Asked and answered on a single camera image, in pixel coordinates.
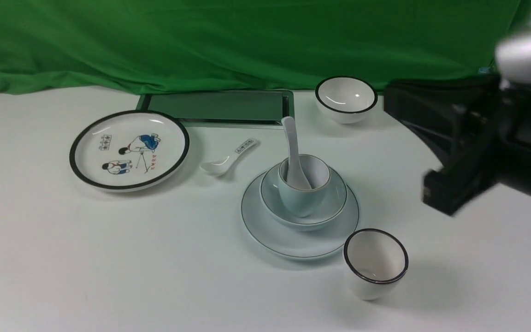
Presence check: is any pale blue ceramic cup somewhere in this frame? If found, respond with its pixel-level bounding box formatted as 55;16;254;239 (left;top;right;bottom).
277;154;332;217

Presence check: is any small black-rimmed white bowl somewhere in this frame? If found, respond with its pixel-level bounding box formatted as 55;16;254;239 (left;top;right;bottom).
315;76;378;125

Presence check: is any blue binder clip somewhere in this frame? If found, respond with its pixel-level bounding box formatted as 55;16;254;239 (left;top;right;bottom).
478;66;494;74

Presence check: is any white printed ceramic spoon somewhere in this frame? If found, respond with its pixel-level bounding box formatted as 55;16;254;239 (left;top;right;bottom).
199;138;259;177

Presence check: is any pale blue saucer plate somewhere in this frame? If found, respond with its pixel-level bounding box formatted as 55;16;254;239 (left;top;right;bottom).
240;172;360;261

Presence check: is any black-rimmed white cup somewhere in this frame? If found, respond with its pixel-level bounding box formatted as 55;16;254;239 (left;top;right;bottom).
342;228;409;301

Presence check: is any green backdrop cloth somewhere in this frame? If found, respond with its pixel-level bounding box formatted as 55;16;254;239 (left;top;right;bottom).
0;0;531;95

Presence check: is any metal table cable hatch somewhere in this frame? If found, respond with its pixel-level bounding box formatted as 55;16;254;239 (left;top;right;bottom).
136;90;295;128

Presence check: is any illustrated black-rimmed plate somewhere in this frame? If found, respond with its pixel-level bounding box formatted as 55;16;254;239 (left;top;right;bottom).
68;111;190;193

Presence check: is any pale blue ceramic spoon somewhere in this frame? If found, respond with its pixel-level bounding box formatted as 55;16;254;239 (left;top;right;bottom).
282;116;312;190

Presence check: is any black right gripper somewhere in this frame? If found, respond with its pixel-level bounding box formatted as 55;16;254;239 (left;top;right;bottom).
383;76;531;216

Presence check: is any pale blue ceramic bowl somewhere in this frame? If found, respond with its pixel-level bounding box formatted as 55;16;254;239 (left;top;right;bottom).
259;163;348;231

